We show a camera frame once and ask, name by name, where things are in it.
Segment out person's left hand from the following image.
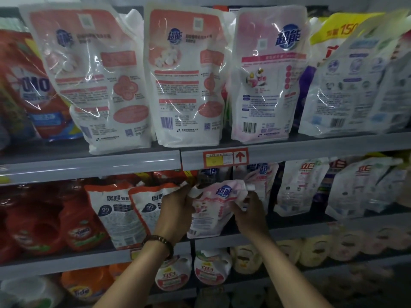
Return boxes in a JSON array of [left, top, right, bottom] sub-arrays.
[[153, 184, 195, 245]]

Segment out person's right hand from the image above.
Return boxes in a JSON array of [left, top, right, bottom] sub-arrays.
[[233, 191, 270, 239]]

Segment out grey metal shelf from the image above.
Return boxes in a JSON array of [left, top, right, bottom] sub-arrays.
[[0, 128, 411, 308]]

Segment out purple yellow Liby pouches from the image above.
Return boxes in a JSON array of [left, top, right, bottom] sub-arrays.
[[294, 12, 381, 129]]

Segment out person's right forearm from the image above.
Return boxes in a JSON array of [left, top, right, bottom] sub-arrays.
[[247, 231, 335, 308]]

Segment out person's left forearm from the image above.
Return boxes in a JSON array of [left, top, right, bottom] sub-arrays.
[[93, 240, 174, 308]]

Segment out row of red detergent bottles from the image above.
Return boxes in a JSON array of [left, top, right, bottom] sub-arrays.
[[0, 170, 200, 264]]

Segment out white green-label bottle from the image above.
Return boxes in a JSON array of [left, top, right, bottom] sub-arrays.
[[154, 255, 193, 292]]

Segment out white pink-label bottle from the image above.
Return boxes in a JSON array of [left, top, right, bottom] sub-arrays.
[[194, 248, 234, 287]]

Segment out row of pale yellow bottles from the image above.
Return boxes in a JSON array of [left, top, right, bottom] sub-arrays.
[[230, 222, 411, 268]]

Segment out row of pale round packs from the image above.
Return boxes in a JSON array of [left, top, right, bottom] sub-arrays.
[[154, 265, 396, 308]]

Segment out dark beaded bracelet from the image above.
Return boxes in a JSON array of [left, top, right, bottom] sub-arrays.
[[143, 234, 175, 258]]

